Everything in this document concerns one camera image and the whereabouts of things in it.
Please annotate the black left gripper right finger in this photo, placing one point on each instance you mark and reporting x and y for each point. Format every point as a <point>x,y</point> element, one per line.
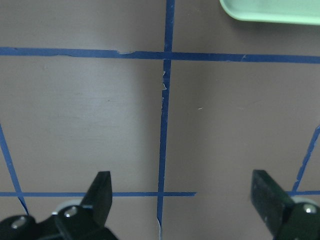
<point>271,202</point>

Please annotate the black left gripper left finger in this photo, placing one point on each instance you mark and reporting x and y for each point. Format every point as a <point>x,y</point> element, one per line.
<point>98,198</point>

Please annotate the light green plastic tray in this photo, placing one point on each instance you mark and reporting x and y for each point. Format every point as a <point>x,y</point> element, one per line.
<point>301,12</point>

